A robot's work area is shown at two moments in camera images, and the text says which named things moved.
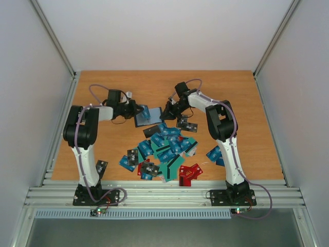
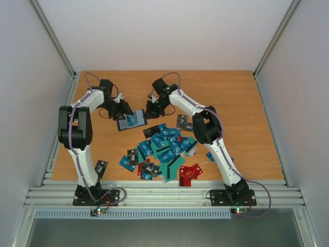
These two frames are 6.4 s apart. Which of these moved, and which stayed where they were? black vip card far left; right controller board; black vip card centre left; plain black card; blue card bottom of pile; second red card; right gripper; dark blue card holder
Moved: right gripper; dark blue card holder
Stayed: black vip card far left; second red card; black vip card centre left; plain black card; blue card bottom of pile; right controller board
